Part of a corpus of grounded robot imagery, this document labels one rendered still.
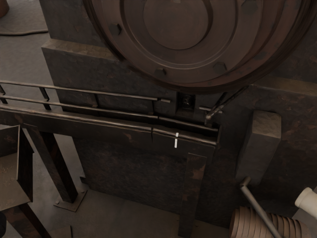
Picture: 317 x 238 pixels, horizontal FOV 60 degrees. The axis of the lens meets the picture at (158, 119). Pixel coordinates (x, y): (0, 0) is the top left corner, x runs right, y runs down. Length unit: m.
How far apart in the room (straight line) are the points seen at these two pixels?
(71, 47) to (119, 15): 0.41
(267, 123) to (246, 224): 0.31
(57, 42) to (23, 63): 1.66
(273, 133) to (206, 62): 0.31
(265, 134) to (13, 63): 2.26
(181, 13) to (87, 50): 0.47
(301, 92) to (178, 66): 0.37
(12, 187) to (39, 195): 0.71
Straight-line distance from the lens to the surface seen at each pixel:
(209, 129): 0.87
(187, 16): 0.49
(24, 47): 2.86
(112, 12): 0.55
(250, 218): 0.92
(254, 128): 0.77
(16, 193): 0.93
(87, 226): 1.49
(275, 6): 0.53
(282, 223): 0.95
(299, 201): 0.83
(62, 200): 1.58
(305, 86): 0.83
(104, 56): 0.86
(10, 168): 1.00
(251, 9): 0.47
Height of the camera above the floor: 1.33
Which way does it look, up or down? 46 degrees down
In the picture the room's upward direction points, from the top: straight up
